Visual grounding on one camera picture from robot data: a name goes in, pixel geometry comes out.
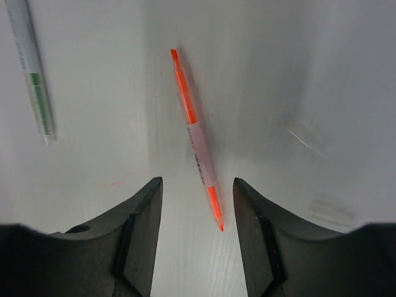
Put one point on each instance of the orange thin pen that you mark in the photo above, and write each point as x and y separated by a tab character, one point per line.
198	141

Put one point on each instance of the green white pen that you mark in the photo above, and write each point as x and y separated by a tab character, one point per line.
23	30

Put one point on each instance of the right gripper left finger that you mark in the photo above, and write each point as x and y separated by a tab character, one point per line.
110	255

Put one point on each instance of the clear pen cap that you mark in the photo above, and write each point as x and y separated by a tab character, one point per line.
309	137

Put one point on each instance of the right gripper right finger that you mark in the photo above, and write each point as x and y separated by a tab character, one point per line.
286	255

